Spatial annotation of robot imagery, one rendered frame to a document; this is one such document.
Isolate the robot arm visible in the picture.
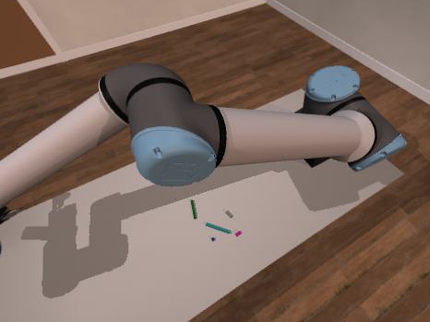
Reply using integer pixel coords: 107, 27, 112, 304
0, 63, 407, 209

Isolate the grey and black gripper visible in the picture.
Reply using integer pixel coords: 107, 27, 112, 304
0, 206, 24, 224

